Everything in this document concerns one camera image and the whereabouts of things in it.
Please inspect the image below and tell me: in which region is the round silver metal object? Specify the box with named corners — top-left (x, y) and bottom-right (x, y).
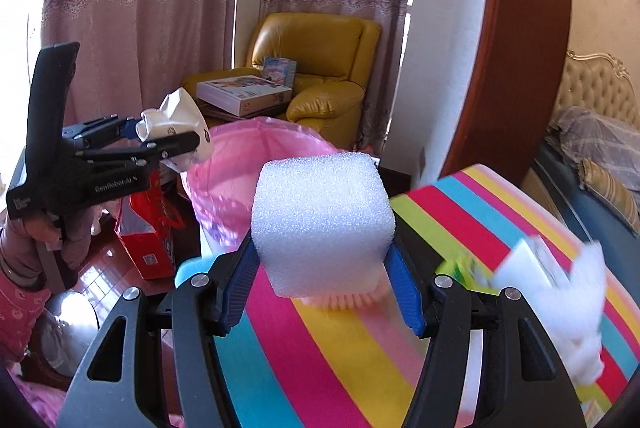
top-left (30, 290), bottom-right (101, 379)

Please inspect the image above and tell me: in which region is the brown wooden door frame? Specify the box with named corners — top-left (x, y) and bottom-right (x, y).
top-left (440, 0), bottom-right (573, 194)

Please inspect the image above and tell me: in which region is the person's left hand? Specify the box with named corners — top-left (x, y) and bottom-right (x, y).
top-left (22, 203), bottom-right (108, 279)

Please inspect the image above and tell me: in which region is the bed with blue sheet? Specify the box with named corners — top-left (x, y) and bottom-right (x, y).
top-left (520, 143), bottom-right (640, 259)

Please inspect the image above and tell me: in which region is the white card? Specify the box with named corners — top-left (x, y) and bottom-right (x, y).
top-left (492, 235), bottom-right (571, 294)

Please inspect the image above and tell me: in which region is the cream tufted headboard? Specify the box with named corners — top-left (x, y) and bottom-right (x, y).
top-left (550, 50), bottom-right (636, 129)

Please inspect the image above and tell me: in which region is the red shopping bag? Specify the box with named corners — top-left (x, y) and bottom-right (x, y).
top-left (115, 168), bottom-right (186, 281)

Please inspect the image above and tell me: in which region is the trash bin with pink liner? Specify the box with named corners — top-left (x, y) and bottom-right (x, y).
top-left (180, 117), bottom-right (346, 254)

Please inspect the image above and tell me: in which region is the white paper cup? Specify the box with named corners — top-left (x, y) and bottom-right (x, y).
top-left (137, 88), bottom-right (215, 171)

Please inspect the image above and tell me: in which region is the grey patterned blanket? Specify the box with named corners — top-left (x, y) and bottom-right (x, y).
top-left (547, 107), bottom-right (640, 189)

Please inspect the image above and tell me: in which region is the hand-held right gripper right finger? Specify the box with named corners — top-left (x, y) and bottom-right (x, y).
top-left (382, 240), bottom-right (588, 428)

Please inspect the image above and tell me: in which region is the colourful striped tablecloth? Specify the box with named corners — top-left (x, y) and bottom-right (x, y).
top-left (175, 163), bottom-right (636, 428)

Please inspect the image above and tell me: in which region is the person's left forearm pink sleeve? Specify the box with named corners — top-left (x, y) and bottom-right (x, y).
top-left (0, 228), bottom-right (53, 364)

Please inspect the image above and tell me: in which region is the green plastic bag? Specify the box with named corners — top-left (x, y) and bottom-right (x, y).
top-left (435, 253), bottom-right (501, 296)

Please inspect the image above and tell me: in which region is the yellow leather armchair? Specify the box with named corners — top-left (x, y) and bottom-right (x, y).
top-left (180, 12), bottom-right (382, 154)

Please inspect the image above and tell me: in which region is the pink bristle brush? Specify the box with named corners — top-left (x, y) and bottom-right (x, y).
top-left (300, 278), bottom-right (393, 309)

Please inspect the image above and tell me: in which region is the white plastic bag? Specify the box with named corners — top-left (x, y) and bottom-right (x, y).
top-left (537, 240), bottom-right (608, 384)

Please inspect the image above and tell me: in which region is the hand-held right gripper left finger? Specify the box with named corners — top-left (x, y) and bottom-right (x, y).
top-left (57, 235), bottom-right (261, 428)

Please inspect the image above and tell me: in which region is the small light blue box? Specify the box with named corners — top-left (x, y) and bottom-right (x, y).
top-left (261, 56), bottom-right (298, 86)

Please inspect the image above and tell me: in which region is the white foam block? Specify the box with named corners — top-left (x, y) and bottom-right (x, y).
top-left (250, 153), bottom-right (397, 299)

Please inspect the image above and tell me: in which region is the dark brown flat box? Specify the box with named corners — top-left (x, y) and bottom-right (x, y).
top-left (199, 100), bottom-right (288, 123)

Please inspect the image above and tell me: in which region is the large flat white box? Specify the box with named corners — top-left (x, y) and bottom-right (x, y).
top-left (196, 75), bottom-right (293, 117)

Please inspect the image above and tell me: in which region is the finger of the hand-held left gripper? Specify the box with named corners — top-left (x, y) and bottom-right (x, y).
top-left (62, 112), bottom-right (147, 145)
top-left (75, 131), bottom-right (201, 170)

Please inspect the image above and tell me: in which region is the striped pillow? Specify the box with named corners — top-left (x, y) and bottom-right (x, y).
top-left (580, 158), bottom-right (640, 234)

